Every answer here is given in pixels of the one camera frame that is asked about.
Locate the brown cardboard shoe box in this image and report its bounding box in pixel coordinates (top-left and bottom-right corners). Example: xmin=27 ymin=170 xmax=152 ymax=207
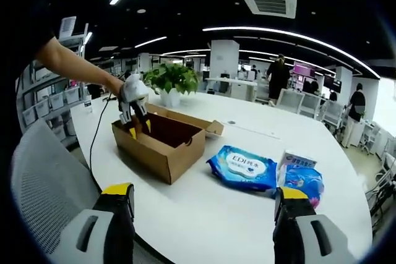
xmin=111 ymin=103 xmax=225 ymax=185

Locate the row of white office chairs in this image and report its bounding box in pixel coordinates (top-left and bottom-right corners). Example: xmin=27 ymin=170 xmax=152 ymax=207
xmin=275 ymin=89 xmax=346 ymax=126

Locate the blue floral tissue pack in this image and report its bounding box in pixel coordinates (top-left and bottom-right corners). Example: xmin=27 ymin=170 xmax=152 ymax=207
xmin=276 ymin=163 xmax=325 ymax=209

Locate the grey mesh office chair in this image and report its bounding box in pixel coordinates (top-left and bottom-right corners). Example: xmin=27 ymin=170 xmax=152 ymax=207
xmin=11 ymin=118 xmax=103 ymax=255

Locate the grey metal shelf rack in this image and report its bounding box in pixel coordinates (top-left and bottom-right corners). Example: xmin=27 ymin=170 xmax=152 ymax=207
xmin=17 ymin=16 xmax=93 ymax=137

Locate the person's left hand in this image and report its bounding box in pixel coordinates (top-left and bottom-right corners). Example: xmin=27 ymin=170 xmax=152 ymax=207
xmin=106 ymin=75 xmax=125 ymax=100

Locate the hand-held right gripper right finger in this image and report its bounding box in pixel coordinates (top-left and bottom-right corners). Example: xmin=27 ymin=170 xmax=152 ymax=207
xmin=273 ymin=186 xmax=356 ymax=264

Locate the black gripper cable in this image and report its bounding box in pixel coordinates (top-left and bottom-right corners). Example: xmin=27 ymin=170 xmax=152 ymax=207
xmin=88 ymin=92 xmax=124 ymax=181

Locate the black monitor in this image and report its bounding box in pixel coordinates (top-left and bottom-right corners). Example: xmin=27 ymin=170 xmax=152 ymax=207
xmin=323 ymin=75 xmax=343 ymax=93

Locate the small white box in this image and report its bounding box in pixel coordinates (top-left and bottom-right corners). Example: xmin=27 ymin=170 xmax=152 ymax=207
xmin=278 ymin=149 xmax=319 ymax=184

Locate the blue soft wet wipes pack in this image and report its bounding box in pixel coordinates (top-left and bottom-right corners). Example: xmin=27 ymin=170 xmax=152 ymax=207
xmin=206 ymin=145 xmax=278 ymax=195

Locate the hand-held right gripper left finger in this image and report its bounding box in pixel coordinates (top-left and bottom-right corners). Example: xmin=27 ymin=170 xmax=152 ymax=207
xmin=49 ymin=182 xmax=136 ymax=264

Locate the potted green plant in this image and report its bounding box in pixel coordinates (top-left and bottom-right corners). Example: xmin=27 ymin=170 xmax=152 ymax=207
xmin=142 ymin=62 xmax=200 ymax=108

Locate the pink display screen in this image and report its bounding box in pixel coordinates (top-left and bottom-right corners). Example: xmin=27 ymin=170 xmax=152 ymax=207
xmin=292 ymin=62 xmax=316 ymax=76

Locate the table power socket strip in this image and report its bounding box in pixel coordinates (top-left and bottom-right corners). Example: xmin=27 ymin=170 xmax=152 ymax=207
xmin=227 ymin=120 xmax=282 ymax=140

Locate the white office desk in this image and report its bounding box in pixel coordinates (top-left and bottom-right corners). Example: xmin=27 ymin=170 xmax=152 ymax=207
xmin=205 ymin=77 xmax=259 ymax=103

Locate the ceiling air conditioner vent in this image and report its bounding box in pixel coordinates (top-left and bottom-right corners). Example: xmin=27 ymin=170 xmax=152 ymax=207
xmin=240 ymin=0 xmax=298 ymax=20

